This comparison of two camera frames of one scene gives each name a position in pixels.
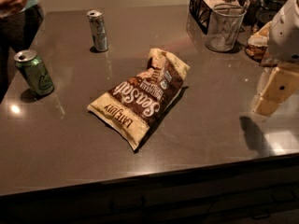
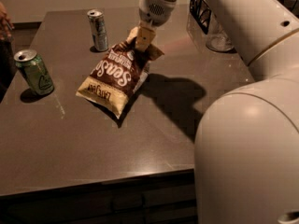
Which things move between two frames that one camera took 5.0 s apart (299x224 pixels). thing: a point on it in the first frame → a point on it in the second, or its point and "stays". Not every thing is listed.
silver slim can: [98, 30] stays
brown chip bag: [137, 102] → [118, 77]
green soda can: [34, 72] stays
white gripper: [285, 37] → [154, 13]
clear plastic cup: [223, 26] stays
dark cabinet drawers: [263, 191] stays
